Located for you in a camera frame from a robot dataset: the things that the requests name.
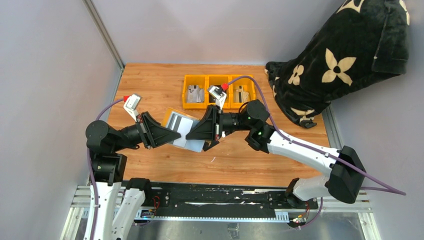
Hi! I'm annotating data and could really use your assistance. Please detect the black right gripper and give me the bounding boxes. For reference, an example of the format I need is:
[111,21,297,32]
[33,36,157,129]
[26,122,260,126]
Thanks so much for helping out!
[186,105,254,143]

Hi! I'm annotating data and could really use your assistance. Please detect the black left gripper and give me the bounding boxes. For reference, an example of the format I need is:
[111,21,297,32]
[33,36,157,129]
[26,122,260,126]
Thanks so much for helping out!
[112,110,181,151]

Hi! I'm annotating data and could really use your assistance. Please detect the white striped credit card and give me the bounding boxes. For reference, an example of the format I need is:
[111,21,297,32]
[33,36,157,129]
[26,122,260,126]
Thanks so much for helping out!
[167,113,194,148]

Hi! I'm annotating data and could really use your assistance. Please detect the black credit card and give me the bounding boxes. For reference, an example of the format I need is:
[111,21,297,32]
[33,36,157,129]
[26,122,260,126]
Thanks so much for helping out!
[202,140,220,152]

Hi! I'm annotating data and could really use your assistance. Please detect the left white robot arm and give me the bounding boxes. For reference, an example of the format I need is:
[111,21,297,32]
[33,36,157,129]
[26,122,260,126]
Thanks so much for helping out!
[84,112,181,240]

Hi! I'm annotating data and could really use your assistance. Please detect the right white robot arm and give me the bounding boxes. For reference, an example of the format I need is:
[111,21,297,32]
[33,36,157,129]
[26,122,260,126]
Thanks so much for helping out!
[186,100,365,209]

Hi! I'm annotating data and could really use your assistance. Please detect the black cards in middle bin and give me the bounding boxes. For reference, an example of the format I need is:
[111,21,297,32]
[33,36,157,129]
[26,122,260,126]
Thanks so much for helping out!
[208,93,216,104]

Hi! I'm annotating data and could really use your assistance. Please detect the white cards in left bin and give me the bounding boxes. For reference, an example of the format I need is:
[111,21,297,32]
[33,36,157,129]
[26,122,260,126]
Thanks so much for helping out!
[186,85,205,104]

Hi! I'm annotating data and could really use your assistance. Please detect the beige cards in right bin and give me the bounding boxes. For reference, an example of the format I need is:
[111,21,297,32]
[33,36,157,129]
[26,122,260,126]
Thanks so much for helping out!
[234,85,250,104]

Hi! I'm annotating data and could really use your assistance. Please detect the left yellow plastic bin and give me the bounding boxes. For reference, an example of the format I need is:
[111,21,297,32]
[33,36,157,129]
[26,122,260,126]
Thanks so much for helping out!
[182,74,207,110]

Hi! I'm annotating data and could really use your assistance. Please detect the yellow plastic bin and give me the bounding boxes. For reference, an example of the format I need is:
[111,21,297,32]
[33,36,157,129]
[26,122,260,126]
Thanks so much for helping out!
[182,74,207,110]
[228,77,257,109]
[206,74,231,110]

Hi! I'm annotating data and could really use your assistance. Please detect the middle yellow plastic bin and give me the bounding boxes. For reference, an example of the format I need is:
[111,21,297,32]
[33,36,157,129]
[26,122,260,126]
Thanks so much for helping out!
[206,74,231,110]

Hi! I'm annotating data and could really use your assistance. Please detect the right yellow plastic bin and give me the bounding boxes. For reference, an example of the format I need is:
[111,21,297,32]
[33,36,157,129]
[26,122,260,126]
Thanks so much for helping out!
[228,77,257,109]

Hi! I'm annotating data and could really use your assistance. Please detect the black floral plush blanket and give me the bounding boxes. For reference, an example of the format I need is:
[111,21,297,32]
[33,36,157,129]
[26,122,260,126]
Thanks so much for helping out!
[264,0,410,129]

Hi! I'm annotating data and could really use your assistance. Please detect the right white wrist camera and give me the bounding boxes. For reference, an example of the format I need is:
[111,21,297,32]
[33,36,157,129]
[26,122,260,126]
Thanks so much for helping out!
[207,85,227,110]

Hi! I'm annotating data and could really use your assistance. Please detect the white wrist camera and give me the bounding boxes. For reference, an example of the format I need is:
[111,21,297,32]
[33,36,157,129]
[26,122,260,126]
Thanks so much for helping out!
[207,85,227,110]
[123,93,142,122]

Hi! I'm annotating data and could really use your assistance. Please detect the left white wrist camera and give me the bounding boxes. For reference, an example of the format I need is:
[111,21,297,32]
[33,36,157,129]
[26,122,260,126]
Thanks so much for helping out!
[123,93,142,122]

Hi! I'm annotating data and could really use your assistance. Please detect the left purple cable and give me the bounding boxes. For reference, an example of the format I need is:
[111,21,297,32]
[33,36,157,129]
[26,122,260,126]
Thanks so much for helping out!
[86,96,130,240]

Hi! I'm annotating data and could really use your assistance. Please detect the purple cable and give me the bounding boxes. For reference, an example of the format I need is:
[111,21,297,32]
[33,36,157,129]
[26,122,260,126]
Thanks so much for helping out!
[221,75,407,196]
[86,96,130,240]

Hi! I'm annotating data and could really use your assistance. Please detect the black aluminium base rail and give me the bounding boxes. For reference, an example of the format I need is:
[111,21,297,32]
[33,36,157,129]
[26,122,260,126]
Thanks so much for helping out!
[67,178,374,229]

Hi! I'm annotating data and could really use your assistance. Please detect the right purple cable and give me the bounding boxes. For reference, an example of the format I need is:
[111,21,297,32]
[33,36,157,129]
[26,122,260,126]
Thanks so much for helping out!
[221,75,407,196]

